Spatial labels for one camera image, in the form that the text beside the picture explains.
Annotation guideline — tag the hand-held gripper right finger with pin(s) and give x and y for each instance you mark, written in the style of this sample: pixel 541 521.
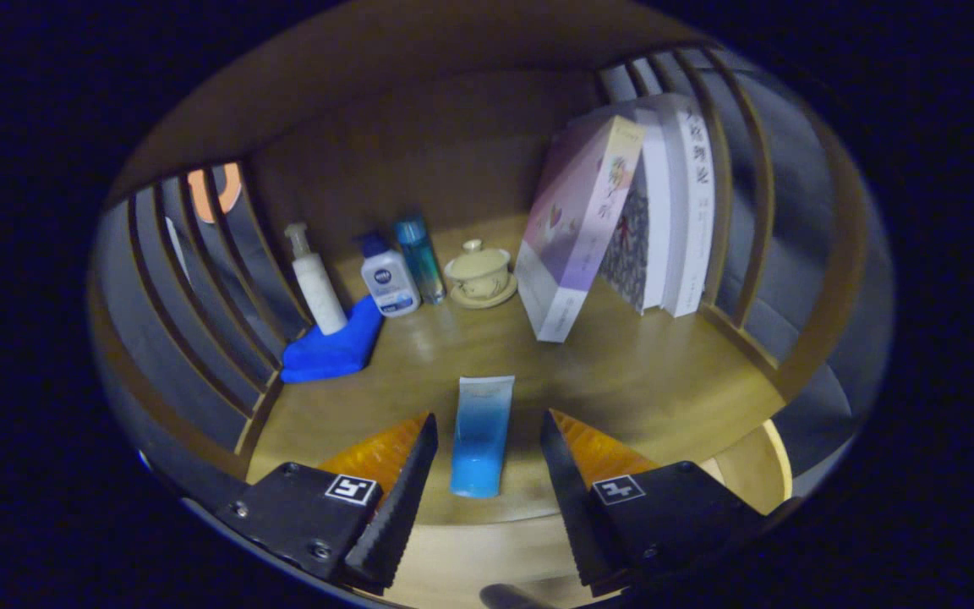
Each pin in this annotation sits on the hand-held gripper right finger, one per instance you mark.
pixel 576 507

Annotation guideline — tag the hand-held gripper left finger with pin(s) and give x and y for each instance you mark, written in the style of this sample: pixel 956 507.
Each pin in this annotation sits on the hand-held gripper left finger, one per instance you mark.
pixel 398 507

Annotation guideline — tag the blue squeeze tube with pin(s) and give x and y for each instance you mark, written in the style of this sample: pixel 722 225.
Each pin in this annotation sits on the blue squeeze tube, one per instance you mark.
pixel 480 440

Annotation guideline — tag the wooden countertop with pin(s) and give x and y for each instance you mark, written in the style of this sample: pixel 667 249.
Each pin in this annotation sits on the wooden countertop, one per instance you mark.
pixel 639 381

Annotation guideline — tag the wooden cabinet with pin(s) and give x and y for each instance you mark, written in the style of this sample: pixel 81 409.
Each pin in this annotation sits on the wooden cabinet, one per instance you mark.
pixel 419 127

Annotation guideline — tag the blue folded cloth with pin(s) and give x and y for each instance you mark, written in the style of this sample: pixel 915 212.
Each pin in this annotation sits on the blue folded cloth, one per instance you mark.
pixel 326 355

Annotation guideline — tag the white bottle with blue cap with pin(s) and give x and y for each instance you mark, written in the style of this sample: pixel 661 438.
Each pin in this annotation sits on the white bottle with blue cap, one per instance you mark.
pixel 390 288

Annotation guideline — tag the white pump bottle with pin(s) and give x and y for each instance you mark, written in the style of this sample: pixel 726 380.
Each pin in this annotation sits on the white pump bottle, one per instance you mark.
pixel 322 296

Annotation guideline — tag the beige lidded teacup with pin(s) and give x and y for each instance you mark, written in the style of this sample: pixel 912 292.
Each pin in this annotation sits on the beige lidded teacup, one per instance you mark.
pixel 478 275

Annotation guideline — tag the teal slim bottle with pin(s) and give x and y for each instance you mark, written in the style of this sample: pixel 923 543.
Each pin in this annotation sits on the teal slim bottle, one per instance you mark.
pixel 421 262

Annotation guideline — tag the pink and purple book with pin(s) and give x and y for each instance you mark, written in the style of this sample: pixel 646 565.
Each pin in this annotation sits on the pink and purple book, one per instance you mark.
pixel 571 228

